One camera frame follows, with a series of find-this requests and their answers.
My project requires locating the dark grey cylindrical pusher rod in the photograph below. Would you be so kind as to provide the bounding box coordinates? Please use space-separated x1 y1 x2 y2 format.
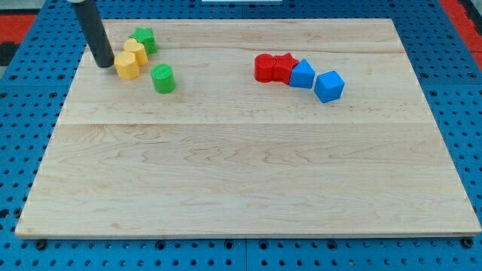
71 0 114 68

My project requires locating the yellow heart block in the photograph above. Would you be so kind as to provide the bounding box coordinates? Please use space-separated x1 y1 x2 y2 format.
124 38 148 65

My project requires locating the yellow hexagon block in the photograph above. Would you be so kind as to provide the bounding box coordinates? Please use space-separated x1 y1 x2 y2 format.
114 51 140 80

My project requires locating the green star block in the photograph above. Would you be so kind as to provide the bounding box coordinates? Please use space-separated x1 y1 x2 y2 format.
130 27 157 55

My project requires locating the green cylinder block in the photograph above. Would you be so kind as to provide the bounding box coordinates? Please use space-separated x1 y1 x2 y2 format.
151 64 176 94

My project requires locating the light wooden board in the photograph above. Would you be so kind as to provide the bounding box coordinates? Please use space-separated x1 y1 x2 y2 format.
15 19 481 239

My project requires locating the red cylinder block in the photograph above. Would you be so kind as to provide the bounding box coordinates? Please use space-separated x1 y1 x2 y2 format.
254 53 276 83

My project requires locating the red star block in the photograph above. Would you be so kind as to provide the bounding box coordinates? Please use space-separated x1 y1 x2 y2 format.
272 53 299 85

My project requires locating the blue triangle block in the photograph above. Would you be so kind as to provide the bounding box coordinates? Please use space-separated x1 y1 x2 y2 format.
289 59 316 89

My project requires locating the blue cube block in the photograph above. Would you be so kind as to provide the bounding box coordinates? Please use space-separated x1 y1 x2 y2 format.
314 71 345 103

